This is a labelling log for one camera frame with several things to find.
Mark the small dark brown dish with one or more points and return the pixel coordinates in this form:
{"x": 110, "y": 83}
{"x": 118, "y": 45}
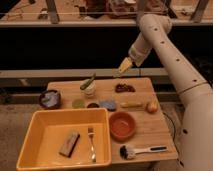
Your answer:
{"x": 93, "y": 105}

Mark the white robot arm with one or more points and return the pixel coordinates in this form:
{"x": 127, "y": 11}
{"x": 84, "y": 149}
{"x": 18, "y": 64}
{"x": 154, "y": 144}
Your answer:
{"x": 196, "y": 143}

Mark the white cup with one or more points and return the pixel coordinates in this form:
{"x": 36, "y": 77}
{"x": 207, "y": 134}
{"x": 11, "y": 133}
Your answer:
{"x": 89, "y": 92}

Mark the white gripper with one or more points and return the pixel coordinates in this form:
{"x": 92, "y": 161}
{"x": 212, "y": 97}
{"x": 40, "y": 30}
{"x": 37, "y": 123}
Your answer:
{"x": 138, "y": 52}

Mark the yellow corn cob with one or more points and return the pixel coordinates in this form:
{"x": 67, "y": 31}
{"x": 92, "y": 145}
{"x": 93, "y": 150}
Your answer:
{"x": 130, "y": 104}

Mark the yellow plastic tub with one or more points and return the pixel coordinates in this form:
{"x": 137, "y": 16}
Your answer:
{"x": 47, "y": 132}

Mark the brown wooden block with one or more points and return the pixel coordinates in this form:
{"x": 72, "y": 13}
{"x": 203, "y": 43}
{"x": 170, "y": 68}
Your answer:
{"x": 69, "y": 144}

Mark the small green dish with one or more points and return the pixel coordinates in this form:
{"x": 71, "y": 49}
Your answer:
{"x": 78, "y": 103}

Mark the dark bowl with cloth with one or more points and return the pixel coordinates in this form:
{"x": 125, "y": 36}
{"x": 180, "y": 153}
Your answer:
{"x": 50, "y": 99}

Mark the green vegetable in cup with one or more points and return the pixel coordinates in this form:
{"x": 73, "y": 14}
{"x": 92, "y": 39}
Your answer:
{"x": 87, "y": 82}

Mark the orange clay bowl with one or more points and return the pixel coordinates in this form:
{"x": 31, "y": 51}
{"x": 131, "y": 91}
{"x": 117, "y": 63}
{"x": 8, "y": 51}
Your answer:
{"x": 122, "y": 126}

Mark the dark red grapes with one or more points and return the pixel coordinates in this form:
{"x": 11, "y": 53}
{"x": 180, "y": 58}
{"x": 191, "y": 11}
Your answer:
{"x": 119, "y": 88}

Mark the white handled dish brush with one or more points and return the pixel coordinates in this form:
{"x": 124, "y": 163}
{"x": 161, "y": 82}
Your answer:
{"x": 128, "y": 152}

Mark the yellow onion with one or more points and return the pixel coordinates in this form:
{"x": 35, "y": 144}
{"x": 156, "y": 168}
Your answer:
{"x": 152, "y": 107}

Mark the silver metal fork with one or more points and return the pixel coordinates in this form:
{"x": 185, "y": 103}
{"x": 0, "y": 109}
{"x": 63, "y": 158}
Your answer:
{"x": 91, "y": 136}

